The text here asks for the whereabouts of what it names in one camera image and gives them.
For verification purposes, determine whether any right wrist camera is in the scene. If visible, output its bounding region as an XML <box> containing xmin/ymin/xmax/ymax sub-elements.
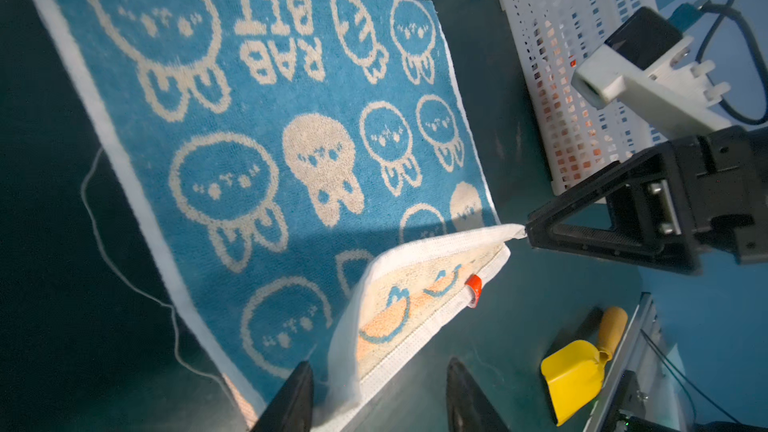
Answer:
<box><xmin>571</xmin><ymin>7</ymin><xmax>733</xmax><ymax>139</ymax></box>

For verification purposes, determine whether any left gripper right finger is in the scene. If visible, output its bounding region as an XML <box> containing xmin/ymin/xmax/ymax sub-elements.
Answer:
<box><xmin>446</xmin><ymin>357</ymin><xmax>508</xmax><ymax>432</ymax></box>

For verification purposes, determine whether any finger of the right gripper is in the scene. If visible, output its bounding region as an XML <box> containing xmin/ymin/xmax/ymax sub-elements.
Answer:
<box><xmin>525</xmin><ymin>145</ymin><xmax>701</xmax><ymax>275</ymax></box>

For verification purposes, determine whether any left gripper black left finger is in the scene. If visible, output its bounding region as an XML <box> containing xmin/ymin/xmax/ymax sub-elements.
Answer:
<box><xmin>250</xmin><ymin>361</ymin><xmax>314</xmax><ymax>432</ymax></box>

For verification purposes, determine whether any grey plastic basket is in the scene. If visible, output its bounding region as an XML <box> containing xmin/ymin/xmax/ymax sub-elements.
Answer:
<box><xmin>499</xmin><ymin>0</ymin><xmax>670</xmax><ymax>196</ymax></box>

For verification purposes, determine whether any teal owl pattern towel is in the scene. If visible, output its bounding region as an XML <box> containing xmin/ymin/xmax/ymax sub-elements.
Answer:
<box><xmin>32</xmin><ymin>0</ymin><xmax>526</xmax><ymax>431</ymax></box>

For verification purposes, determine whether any aluminium front rail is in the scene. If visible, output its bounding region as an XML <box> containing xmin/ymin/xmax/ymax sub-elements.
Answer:
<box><xmin>584</xmin><ymin>292</ymin><xmax>695</xmax><ymax>431</ymax></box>

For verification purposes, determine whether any orange pattern towel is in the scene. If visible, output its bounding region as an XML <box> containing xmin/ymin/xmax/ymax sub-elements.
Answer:
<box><xmin>529</xmin><ymin>28</ymin><xmax>603</xmax><ymax>185</ymax></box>

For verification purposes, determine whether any yellow toy shovel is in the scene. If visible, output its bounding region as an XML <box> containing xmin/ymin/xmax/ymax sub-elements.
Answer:
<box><xmin>540</xmin><ymin>307</ymin><xmax>628</xmax><ymax>426</ymax></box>

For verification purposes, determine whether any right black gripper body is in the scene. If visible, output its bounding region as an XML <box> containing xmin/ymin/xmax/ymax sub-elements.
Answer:
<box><xmin>671</xmin><ymin>126</ymin><xmax>767</xmax><ymax>264</ymax></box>

